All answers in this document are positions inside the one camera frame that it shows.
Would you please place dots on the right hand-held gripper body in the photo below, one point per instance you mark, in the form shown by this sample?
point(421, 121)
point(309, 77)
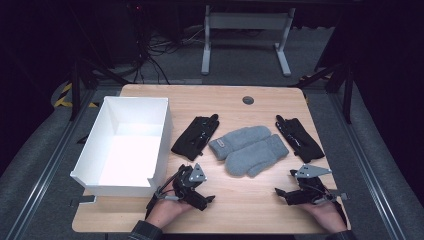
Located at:
point(310, 186)

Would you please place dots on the person's right hand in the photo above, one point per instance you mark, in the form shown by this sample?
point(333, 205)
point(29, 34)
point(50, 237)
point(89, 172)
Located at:
point(325, 215)

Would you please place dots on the white metal stand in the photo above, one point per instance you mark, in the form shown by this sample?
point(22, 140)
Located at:
point(246, 20)

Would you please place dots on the black tripod stand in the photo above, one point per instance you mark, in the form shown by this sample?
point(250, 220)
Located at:
point(76, 93)
point(348, 96)

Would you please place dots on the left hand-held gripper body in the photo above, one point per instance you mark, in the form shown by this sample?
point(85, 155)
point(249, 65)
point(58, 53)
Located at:
point(186, 181)

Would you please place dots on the black glove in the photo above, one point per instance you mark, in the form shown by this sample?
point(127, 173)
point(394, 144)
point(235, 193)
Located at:
point(300, 138)
point(195, 138)

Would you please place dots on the black table bracket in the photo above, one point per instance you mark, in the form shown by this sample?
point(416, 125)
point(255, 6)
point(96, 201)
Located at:
point(343, 196)

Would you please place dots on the aluminium floor rail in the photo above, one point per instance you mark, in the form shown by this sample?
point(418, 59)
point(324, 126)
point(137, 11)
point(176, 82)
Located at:
point(50, 163)
point(366, 170)

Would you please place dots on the white box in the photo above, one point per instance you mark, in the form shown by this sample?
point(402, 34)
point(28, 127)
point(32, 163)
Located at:
point(133, 156)

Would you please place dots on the yellow and black floor tape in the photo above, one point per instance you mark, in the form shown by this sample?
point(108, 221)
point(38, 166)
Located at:
point(61, 100)

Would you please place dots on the grey table grommet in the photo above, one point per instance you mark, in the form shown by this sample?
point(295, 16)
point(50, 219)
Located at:
point(248, 100)

